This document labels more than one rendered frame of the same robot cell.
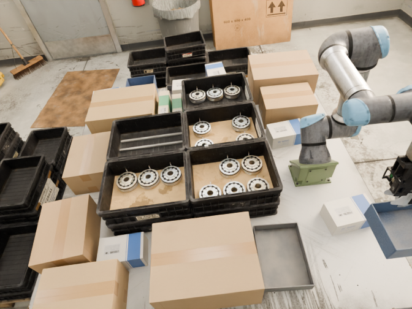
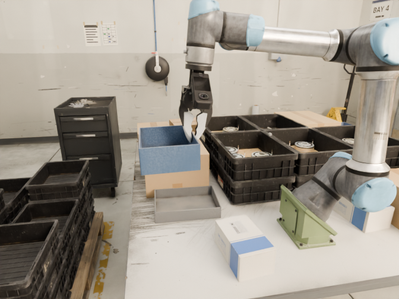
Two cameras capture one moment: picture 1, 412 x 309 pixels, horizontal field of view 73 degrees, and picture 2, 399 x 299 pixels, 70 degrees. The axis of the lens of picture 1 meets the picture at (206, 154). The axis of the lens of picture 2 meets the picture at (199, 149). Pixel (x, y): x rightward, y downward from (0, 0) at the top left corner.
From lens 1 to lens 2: 1.47 m
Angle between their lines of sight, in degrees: 68
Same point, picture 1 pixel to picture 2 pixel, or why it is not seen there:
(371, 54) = (362, 47)
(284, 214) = (235, 212)
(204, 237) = not seen: hidden behind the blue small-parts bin
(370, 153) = not seen: outside the picture
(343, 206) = (246, 228)
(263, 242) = (199, 199)
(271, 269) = (174, 202)
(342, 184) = (303, 261)
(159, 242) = not seen: hidden behind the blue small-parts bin
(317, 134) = (325, 169)
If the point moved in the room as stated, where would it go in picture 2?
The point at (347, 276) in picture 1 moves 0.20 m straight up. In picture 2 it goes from (166, 247) to (164, 196)
